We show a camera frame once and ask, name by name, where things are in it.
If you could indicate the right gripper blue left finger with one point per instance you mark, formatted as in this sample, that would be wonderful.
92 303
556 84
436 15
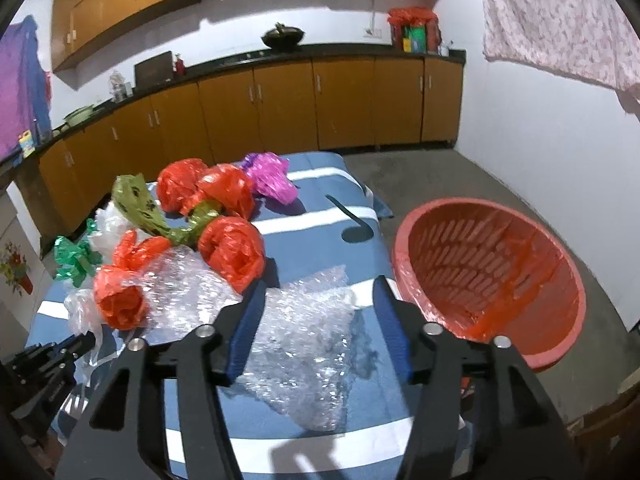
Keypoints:
122 434

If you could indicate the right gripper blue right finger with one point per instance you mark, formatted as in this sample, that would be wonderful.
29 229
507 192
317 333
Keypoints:
519 433

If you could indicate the red plastic bag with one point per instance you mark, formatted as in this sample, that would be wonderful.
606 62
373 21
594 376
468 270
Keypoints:
234 249
177 182
117 295
228 185

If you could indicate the green shiny plastic wrapper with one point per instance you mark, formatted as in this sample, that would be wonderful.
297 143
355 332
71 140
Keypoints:
76 262

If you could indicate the clear bubble wrap sheet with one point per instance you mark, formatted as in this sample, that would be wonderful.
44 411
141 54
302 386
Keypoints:
309 347

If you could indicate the olive green plastic bag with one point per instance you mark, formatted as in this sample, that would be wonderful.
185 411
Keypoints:
133 199

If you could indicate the red plastic bag front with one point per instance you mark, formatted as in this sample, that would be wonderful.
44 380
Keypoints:
234 249

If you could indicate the magenta plastic bag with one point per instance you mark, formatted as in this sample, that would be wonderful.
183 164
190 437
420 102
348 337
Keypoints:
269 175

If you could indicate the white plastic bag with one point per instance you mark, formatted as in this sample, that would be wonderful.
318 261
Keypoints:
109 228

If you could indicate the red plastic trash basket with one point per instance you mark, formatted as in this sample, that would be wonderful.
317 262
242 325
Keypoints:
482 270

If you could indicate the lower wooden kitchen cabinets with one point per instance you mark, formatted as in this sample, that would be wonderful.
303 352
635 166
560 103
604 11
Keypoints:
329 102

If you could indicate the white cabinet with flower sticker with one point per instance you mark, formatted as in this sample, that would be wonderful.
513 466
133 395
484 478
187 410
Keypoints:
24 279

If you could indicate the colourful small box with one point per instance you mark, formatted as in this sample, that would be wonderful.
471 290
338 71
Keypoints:
27 143

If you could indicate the green pot on counter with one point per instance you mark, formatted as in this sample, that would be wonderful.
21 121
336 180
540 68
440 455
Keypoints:
78 116

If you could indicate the purple blue hanging cloth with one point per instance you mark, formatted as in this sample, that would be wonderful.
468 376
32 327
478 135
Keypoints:
25 88

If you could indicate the blue white striped tablecloth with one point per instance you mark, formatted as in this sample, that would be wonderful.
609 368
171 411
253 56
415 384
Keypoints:
333 223

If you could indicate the glass jar on counter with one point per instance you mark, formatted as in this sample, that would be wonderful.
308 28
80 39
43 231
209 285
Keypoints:
120 89

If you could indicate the dark cutting board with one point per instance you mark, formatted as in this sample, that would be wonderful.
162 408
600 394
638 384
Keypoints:
154 71

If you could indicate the red small bottle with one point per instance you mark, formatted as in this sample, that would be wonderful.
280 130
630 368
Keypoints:
180 69

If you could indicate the red bag with bottles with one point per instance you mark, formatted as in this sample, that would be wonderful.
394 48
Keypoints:
414 30

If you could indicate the pink floral hanging cloth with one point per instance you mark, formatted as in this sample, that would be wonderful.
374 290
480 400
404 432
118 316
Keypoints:
591 40

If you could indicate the black wok with lid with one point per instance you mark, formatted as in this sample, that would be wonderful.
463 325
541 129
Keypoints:
283 38

